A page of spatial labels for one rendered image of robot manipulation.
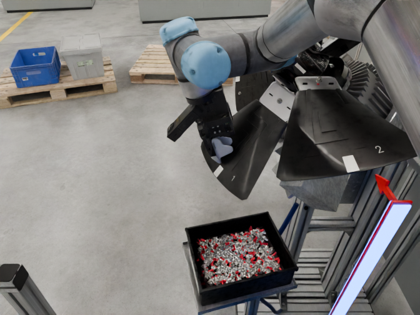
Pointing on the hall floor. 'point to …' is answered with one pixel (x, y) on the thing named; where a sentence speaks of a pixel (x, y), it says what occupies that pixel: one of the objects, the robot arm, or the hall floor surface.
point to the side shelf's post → (395, 259)
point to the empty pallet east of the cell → (156, 67)
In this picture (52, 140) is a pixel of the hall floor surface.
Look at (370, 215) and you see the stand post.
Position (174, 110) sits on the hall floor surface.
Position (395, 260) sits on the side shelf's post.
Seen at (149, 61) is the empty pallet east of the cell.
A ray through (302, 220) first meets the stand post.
